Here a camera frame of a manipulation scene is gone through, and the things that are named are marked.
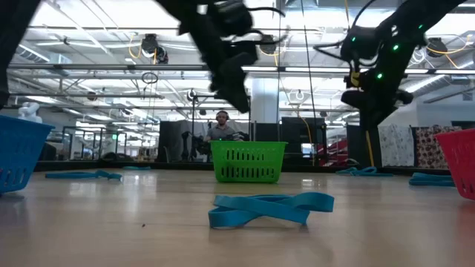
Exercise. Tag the small lit screen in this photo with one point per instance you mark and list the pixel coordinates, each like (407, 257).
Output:
(307, 148)

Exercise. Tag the black background robot stand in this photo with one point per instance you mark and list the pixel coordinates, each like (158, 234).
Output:
(196, 146)

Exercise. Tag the yellow tag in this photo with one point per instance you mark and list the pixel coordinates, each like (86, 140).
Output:
(355, 79)

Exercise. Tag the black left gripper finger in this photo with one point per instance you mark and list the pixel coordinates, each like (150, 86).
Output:
(243, 98)
(224, 94)

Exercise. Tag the green plastic basket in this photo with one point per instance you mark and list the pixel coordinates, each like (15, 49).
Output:
(219, 148)

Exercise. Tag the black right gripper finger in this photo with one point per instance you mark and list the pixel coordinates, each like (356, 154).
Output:
(380, 116)
(366, 119)

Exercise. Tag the black partition panel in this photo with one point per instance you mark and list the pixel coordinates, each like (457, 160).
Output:
(297, 133)
(170, 137)
(265, 130)

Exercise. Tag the black metal frame rack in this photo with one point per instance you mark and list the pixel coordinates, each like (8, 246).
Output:
(62, 142)

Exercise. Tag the red plastic basket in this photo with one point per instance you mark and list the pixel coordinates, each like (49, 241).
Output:
(460, 163)

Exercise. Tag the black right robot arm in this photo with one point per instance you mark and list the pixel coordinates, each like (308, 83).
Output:
(408, 29)

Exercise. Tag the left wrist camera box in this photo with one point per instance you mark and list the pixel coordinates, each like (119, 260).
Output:
(234, 18)

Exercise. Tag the white floral cloth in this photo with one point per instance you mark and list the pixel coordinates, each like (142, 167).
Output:
(395, 144)

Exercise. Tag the blue plastic basket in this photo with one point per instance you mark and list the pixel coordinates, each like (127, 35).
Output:
(22, 155)

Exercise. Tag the person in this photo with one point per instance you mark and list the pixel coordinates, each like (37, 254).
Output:
(220, 131)

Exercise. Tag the white robot figure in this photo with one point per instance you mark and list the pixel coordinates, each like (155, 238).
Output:
(29, 111)

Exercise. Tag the dark floral cloth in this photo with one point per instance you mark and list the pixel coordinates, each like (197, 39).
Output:
(426, 148)

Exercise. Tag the black hanging cloth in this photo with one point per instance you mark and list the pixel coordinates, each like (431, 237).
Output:
(354, 148)

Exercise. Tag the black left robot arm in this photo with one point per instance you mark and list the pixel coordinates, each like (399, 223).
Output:
(11, 44)

